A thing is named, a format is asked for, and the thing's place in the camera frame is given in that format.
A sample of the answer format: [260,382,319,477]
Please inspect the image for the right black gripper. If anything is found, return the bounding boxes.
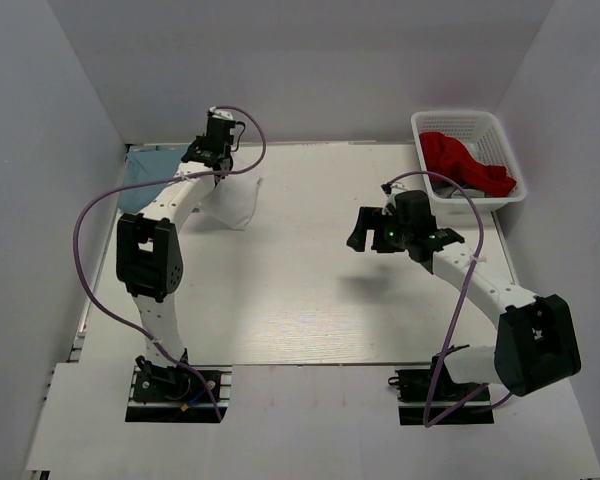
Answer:
[347,207,413,253]

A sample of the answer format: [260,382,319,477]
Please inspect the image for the white t-shirt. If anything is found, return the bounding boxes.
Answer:
[196,174,262,230]

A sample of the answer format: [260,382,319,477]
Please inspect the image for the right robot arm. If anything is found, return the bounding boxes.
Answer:
[347,191,582,399]

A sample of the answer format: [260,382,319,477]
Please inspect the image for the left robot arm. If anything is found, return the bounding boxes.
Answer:
[116,110,238,399]

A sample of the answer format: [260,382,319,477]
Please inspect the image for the folded light blue t-shirt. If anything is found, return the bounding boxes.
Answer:
[117,145,187,214]

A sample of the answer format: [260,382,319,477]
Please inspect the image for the red t-shirt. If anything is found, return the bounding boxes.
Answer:
[419,132,517,198]

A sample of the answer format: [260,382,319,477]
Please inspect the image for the white plastic basket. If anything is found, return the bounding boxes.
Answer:
[411,110,527,213]

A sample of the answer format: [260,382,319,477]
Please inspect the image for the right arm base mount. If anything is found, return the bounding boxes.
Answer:
[388,349,496,427]

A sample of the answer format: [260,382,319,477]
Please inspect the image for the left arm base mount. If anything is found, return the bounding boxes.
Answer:
[125,356,232,424]

